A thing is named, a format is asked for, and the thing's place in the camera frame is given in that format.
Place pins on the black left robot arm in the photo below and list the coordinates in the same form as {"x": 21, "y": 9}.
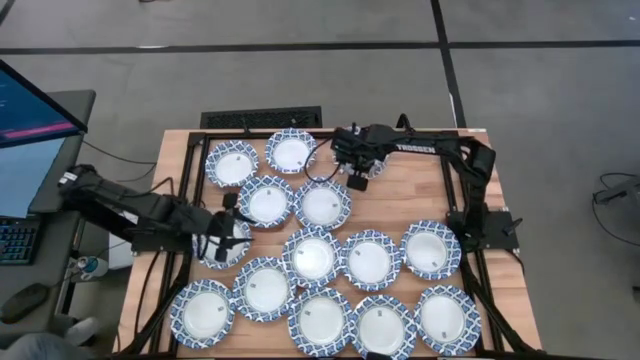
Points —
{"x": 150, "y": 210}

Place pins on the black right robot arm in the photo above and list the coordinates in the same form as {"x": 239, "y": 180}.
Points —
{"x": 425, "y": 147}

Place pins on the white and blue bottle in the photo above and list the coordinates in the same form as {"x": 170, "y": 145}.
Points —
{"x": 92, "y": 266}

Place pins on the black backlit keyboard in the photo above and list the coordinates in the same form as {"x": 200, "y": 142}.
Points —
{"x": 17, "y": 242}

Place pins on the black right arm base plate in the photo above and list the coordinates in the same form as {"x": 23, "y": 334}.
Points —
{"x": 495, "y": 226}

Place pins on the black floor vent grate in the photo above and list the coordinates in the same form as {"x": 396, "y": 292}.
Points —
{"x": 260, "y": 118}

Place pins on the black computer mouse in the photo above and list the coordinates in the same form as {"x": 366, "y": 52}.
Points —
{"x": 22, "y": 302}

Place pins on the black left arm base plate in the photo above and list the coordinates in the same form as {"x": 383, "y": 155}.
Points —
{"x": 155, "y": 245}

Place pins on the grey desk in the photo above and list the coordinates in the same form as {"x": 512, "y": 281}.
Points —
{"x": 55, "y": 250}

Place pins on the monitor with dark blue screen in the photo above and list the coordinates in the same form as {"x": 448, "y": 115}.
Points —
{"x": 30, "y": 112}

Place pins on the monitor with light blue screen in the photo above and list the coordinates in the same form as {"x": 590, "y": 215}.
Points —
{"x": 22, "y": 175}

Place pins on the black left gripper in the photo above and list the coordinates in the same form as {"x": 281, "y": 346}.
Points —
{"x": 220, "y": 226}

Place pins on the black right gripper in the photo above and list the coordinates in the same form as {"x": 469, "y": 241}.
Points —
{"x": 355, "y": 147}

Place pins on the person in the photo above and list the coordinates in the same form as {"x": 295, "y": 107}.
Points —
{"x": 30, "y": 348}

